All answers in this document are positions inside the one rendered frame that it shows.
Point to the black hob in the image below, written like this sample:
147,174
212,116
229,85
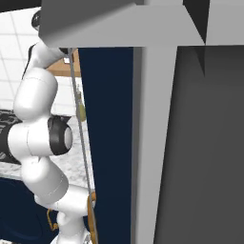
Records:
7,122

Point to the thin grey cabinet door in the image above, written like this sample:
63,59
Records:
81,133

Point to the olive green bottle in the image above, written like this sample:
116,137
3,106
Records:
82,111

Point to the grey upper cabinet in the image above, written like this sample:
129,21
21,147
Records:
127,28

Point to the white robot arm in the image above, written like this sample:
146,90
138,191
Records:
35,95

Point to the navy tall cabinet panel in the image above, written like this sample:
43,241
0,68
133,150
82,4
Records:
108,133

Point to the wooden wall shelf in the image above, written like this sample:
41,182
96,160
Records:
62,68

